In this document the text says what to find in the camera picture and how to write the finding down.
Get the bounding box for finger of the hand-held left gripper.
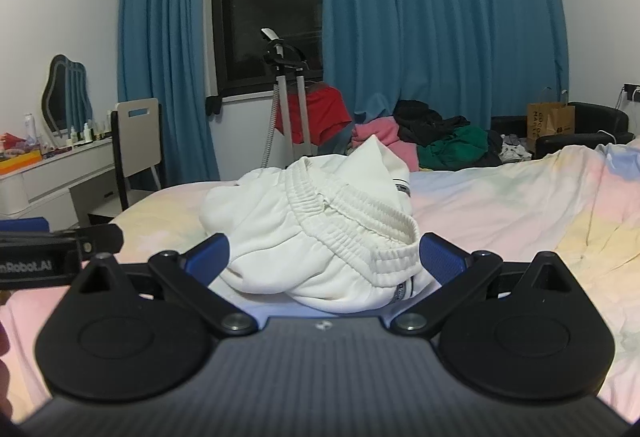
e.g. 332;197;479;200
50;223;125;264

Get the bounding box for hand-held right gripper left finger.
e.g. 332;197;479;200
70;232;258;338

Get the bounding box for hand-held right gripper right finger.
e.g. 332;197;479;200
389;232;576;338

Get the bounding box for white pants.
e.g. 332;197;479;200
199;134;433;313

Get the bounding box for person's left hand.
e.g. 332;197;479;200
0;292;15;420

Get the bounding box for white dressing table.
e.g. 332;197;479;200
0;137;121;228

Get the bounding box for pastel bed sheet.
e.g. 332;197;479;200
0;142;640;418

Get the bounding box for orange box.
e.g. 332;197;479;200
0;150;43;176

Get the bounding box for row of small cosmetic bottles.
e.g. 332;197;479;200
69;120;110;144

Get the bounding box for black and beige chair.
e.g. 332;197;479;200
70;98;168;225

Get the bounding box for white bottle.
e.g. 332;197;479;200
22;113;39;146

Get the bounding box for grey and white cloth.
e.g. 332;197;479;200
500;133;533;163

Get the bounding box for black garment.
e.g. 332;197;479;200
392;100;473;148

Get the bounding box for pink garment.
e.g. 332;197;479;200
350;116;421;170

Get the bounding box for wavy black-framed mirror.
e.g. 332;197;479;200
41;54;94;133

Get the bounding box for brown paper bag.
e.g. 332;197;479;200
526;87;576;145

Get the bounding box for red garment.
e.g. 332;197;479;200
275;86;353;145

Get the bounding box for narrow blue curtain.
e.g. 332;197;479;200
117;0;221;190

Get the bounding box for black armchair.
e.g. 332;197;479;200
490;101;636;160

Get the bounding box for wide blue curtain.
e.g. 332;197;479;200
320;0;571;130

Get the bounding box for white charging cable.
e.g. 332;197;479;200
595;84;640;140

